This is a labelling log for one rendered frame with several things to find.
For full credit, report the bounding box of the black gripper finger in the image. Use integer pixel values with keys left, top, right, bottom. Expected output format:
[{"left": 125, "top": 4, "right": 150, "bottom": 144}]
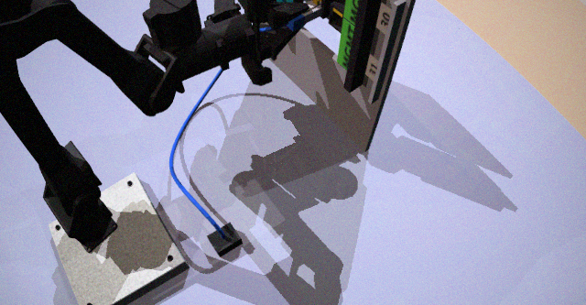
[
  {"left": 267, "top": 1, "right": 309, "bottom": 30},
  {"left": 259, "top": 23, "right": 302, "bottom": 61}
]

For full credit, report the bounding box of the blue cable with plug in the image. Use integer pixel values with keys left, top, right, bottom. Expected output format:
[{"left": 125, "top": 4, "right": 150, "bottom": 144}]
[{"left": 169, "top": 0, "right": 322, "bottom": 239}]

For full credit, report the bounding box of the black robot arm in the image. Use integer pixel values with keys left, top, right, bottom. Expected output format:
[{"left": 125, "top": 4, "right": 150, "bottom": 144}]
[{"left": 0, "top": 0, "right": 213, "bottom": 253}]

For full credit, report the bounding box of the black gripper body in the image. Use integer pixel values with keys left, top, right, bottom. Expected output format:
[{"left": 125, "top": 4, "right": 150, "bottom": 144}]
[{"left": 201, "top": 0, "right": 272, "bottom": 86}]

